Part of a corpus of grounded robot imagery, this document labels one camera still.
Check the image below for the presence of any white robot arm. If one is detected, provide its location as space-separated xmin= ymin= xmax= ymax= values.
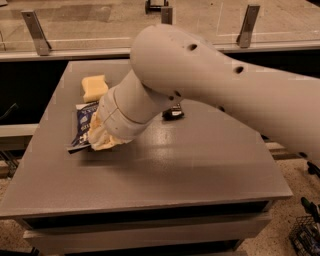
xmin=88 ymin=24 xmax=320 ymax=163

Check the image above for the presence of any black wire basket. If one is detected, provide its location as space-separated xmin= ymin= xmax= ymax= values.
xmin=289 ymin=216 xmax=320 ymax=256

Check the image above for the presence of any middle metal glass bracket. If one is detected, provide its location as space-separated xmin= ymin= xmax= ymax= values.
xmin=161 ymin=6 xmax=173 ymax=25

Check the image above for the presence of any left metal glass bracket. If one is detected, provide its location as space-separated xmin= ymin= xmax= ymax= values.
xmin=21 ymin=10 xmax=51 ymax=56

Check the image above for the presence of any black wheeled cart base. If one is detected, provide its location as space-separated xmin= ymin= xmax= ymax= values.
xmin=145 ymin=0 xmax=169 ymax=14

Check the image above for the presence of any yellow sponge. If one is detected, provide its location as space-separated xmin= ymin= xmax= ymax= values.
xmin=81 ymin=75 xmax=108 ymax=103

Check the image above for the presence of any right metal glass bracket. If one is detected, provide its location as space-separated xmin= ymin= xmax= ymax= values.
xmin=236 ymin=4 xmax=260 ymax=48

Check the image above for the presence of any black rxbar chocolate bar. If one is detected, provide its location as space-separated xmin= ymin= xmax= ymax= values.
xmin=162 ymin=103 xmax=184 ymax=121

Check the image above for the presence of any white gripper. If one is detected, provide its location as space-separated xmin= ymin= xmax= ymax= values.
xmin=88 ymin=87 xmax=151 ymax=151

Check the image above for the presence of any metal glass bracket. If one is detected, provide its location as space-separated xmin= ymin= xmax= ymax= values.
xmin=236 ymin=4 xmax=260 ymax=48
xmin=161 ymin=6 xmax=173 ymax=25
xmin=21 ymin=10 xmax=51 ymax=56

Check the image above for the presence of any blue kettle chip bag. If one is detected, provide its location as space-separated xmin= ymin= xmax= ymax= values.
xmin=67 ymin=101 xmax=98 ymax=154

